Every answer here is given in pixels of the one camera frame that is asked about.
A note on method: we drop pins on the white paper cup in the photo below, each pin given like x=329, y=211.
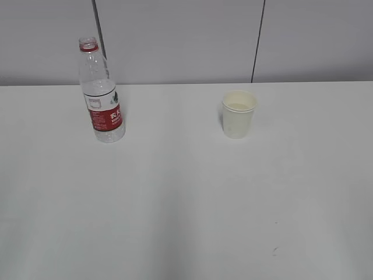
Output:
x=238, y=108

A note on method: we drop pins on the clear plastic water bottle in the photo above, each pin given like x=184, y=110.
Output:
x=99, y=91

